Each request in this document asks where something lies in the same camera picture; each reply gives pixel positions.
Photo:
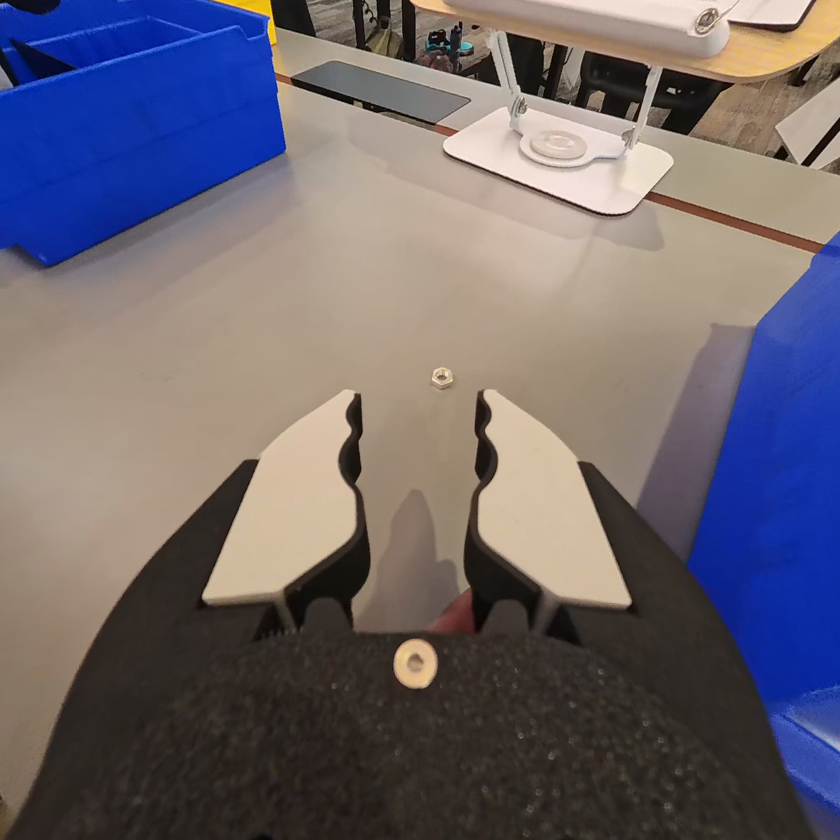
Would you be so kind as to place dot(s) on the blue divided storage bin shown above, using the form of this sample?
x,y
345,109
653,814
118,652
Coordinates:
x,y
158,158

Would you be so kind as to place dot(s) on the white document stand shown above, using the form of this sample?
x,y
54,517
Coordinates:
x,y
591,177

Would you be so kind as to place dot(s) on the person's right hand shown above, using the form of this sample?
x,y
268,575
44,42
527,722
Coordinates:
x,y
454,617

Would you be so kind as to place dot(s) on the dark flat tablet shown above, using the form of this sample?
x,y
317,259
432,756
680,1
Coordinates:
x,y
381,92

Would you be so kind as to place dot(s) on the white instruction board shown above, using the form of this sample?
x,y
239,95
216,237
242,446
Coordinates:
x,y
591,20

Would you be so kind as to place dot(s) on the white panel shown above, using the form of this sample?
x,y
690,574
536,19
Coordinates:
x,y
814,125

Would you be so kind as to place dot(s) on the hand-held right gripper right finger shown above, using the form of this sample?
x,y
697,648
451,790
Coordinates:
x,y
551,525

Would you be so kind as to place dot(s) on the silver hex nut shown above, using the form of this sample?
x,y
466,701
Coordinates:
x,y
442,378

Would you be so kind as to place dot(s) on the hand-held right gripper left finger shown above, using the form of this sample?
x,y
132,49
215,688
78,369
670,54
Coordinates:
x,y
282,525

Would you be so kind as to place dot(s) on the yellow storage bin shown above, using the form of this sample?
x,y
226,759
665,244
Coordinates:
x,y
250,13

